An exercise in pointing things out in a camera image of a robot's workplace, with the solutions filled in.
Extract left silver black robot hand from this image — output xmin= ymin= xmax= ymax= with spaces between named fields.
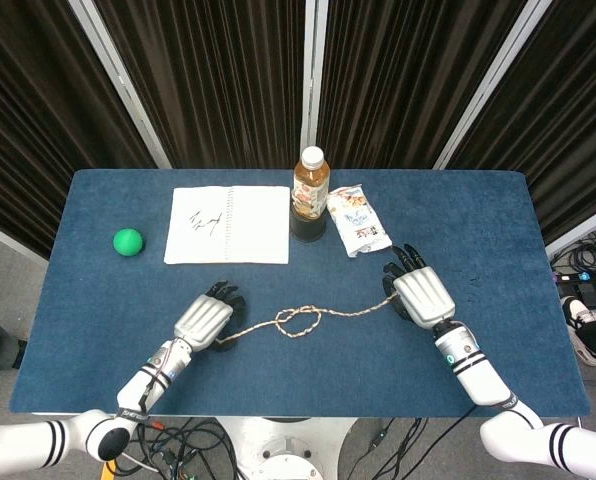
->
xmin=172 ymin=281 xmax=248 ymax=353

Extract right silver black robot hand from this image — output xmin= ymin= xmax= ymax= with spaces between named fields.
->
xmin=381 ymin=243 xmax=457 ymax=331

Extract beige twisted rope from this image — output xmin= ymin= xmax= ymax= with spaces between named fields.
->
xmin=216 ymin=295 xmax=400 ymax=347

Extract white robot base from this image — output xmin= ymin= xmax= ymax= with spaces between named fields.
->
xmin=216 ymin=417 xmax=355 ymax=480

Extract white snack bag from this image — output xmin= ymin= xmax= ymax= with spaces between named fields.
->
xmin=326 ymin=183 xmax=394 ymax=259

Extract blue table mat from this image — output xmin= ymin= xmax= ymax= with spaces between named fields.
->
xmin=8 ymin=168 xmax=593 ymax=419

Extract open white spiral notebook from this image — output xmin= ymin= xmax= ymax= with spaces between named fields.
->
xmin=163 ymin=185 xmax=291 ymax=266

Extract green ball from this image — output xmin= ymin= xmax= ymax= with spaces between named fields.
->
xmin=112 ymin=228 xmax=146 ymax=258

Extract tea bottle with floral label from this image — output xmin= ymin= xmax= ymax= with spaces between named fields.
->
xmin=292 ymin=146 xmax=332 ymax=220

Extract white black sneaker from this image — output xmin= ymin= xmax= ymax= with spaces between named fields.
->
xmin=560 ymin=295 xmax=596 ymax=366

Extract dark brown curtain panel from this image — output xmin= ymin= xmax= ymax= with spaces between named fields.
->
xmin=93 ymin=0 xmax=310 ymax=170
xmin=0 ymin=0 xmax=157 ymax=261
xmin=450 ymin=0 xmax=596 ymax=246
xmin=317 ymin=0 xmax=544 ymax=170

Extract tangled black floor cables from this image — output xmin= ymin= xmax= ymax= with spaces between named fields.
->
xmin=102 ymin=417 xmax=252 ymax=480

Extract coiled black cables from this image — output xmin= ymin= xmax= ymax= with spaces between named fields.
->
xmin=552 ymin=227 xmax=596 ymax=281

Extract white partition base rail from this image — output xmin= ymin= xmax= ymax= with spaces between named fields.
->
xmin=0 ymin=215 xmax=50 ymax=264
xmin=545 ymin=214 xmax=596 ymax=256

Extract white partition post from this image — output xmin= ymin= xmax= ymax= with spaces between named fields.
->
xmin=431 ymin=0 xmax=570 ymax=170
xmin=302 ymin=0 xmax=329 ymax=151
xmin=67 ymin=0 xmax=173 ymax=170

